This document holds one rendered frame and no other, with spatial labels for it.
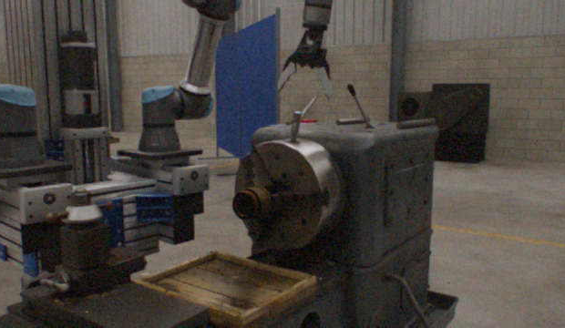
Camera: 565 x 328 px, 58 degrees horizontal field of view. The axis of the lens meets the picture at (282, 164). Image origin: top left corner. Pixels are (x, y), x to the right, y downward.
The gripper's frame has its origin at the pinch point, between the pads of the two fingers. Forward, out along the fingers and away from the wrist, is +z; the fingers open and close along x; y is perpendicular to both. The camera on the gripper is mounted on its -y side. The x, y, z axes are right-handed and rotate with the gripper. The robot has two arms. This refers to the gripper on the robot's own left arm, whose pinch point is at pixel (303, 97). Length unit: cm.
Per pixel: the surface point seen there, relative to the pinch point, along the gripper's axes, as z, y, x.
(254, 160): 19.0, -8.4, 9.2
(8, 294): 180, 119, 207
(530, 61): -34, 961, -237
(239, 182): 28.1, -2.7, 14.7
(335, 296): 54, -7, -20
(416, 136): 10.1, 31.0, -33.3
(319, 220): 30.2, -13.3, -12.3
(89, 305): 39, -64, 22
